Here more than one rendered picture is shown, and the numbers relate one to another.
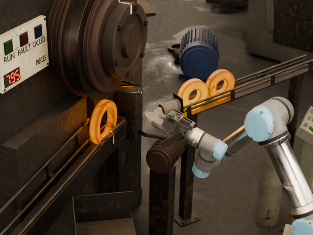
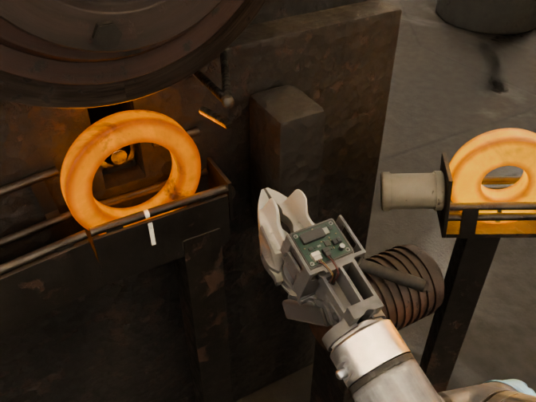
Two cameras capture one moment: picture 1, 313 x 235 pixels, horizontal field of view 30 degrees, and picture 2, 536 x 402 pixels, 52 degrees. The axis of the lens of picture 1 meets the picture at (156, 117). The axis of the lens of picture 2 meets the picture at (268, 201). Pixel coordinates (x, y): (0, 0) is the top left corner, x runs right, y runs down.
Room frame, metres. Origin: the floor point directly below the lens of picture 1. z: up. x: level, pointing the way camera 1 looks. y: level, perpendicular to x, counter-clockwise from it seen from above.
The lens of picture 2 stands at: (1.66, -0.29, 1.19)
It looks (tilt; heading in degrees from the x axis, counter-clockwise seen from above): 39 degrees down; 37
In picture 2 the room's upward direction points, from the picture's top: straight up
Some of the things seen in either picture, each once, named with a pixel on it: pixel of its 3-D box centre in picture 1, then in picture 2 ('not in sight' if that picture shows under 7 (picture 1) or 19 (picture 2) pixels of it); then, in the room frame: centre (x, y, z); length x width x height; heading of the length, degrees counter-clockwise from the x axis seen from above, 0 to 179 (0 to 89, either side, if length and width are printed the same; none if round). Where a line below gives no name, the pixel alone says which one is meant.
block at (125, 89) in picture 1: (128, 112); (283, 167); (2.24, 0.12, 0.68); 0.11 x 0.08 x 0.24; 66
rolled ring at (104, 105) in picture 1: (103, 122); (134, 176); (2.02, 0.21, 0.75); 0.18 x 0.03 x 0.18; 157
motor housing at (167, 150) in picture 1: (165, 187); (361, 368); (2.27, -0.05, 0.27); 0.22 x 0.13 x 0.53; 156
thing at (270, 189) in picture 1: (271, 178); not in sight; (2.37, -0.58, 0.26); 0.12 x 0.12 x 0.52
